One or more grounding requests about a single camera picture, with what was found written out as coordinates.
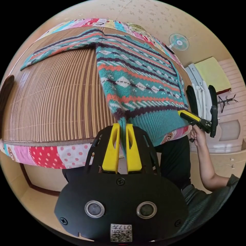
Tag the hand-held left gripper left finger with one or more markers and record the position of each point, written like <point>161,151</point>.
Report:
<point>111,153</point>

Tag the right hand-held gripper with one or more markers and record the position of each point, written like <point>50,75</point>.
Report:
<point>204,125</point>

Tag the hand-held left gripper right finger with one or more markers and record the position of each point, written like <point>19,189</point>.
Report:
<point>134,155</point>

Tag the green patterned knit sweater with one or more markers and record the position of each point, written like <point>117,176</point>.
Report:
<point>138,80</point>

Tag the person's right forearm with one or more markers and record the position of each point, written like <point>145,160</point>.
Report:
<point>209,169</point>

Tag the person's right hand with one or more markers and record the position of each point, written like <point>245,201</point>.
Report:
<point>199,137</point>

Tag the black chair with white garments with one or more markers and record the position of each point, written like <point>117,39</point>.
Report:
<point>200,100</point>

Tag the black coat rack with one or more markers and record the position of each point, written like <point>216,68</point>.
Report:
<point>223,100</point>

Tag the person's body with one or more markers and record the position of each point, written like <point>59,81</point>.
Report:
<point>173,163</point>

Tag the grey cupboard with yellow cloth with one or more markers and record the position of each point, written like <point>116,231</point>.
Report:
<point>211,75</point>

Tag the teal electric fan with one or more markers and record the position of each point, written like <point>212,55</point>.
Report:
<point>178,42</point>

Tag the bed with woven mat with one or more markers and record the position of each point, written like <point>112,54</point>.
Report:
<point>57,96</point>

